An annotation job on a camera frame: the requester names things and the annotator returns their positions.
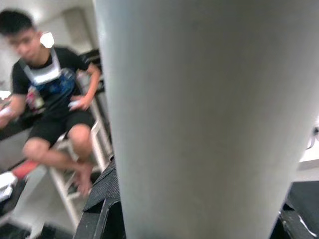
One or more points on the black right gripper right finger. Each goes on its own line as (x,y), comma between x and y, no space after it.
(294,229)

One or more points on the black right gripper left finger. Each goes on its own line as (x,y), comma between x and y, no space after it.
(104,199)

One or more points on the white plastic table leg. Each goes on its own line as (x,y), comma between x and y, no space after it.
(199,99)

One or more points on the tall white stool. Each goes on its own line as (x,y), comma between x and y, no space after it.
(62,189)

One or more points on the seated person black shirt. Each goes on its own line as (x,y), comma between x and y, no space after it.
(49,87)

